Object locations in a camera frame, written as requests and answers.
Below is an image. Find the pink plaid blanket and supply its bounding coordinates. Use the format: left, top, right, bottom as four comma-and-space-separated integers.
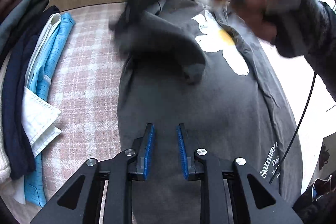
0, 2, 168, 224

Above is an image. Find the stack of folded clothes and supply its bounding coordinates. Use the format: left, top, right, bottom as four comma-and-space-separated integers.
0, 0, 76, 207

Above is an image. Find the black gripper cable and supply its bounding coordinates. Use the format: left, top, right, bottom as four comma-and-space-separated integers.
268, 69, 318, 185

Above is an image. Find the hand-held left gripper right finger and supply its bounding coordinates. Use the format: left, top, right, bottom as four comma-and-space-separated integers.
176, 123, 302, 224

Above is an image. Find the grey daisy print t-shirt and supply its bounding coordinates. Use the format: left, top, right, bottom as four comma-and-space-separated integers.
109, 0, 302, 224

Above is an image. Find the person's right hand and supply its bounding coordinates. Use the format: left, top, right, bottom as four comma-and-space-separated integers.
210, 0, 279, 43

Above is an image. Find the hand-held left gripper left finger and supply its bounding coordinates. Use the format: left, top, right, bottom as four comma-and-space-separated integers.
30, 123, 155, 224

